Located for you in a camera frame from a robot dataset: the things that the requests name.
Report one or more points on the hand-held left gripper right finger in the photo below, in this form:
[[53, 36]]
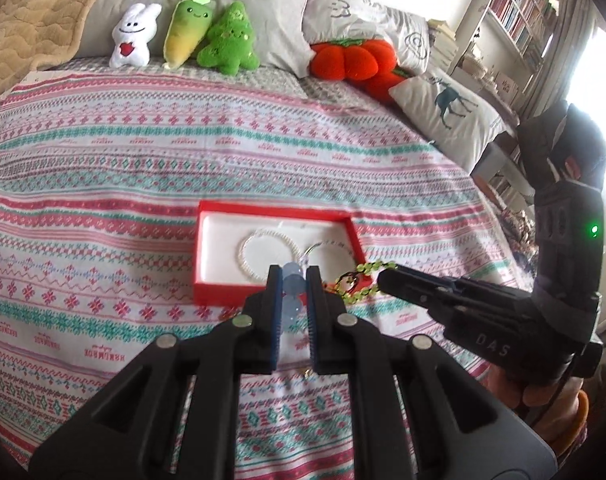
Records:
[[312, 310]]

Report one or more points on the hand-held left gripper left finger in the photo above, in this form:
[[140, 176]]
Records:
[[278, 305]]

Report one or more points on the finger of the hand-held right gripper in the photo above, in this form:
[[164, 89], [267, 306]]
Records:
[[483, 292], [413, 295]]

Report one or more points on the red jewelry box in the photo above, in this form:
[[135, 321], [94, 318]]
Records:
[[218, 292]]

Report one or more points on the person's right hand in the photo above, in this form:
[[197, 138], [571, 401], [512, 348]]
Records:
[[533, 396]]

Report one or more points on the low white shelf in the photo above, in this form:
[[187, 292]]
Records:
[[503, 175]]

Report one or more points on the white deer print pillow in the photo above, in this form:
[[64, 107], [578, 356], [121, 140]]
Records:
[[448, 120]]

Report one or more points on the red green patterned bedspread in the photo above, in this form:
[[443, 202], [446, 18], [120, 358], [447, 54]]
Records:
[[133, 160]]

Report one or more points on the red pumpkin plush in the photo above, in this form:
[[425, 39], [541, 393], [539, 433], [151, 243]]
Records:
[[348, 62], [383, 87]]

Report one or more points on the grey curtain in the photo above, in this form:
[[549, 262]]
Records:
[[575, 60]]

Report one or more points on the grey checked bed sheet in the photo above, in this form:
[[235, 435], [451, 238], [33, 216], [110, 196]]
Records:
[[283, 82]]

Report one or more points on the white bookshelf with books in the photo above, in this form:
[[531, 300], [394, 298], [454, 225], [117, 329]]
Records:
[[523, 20]]

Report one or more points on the green tree plush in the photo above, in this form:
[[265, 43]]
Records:
[[230, 40]]

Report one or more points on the grey line-drawing pillow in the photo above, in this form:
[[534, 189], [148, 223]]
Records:
[[363, 15]]

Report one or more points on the yellow green carrot plush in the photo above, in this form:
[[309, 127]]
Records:
[[183, 30]]

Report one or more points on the large plain grey pillow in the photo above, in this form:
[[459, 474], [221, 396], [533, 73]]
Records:
[[263, 0]]

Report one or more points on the white bunny plush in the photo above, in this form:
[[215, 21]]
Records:
[[133, 35]]

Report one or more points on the beige quilted blanket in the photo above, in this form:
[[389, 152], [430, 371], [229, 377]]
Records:
[[33, 20]]

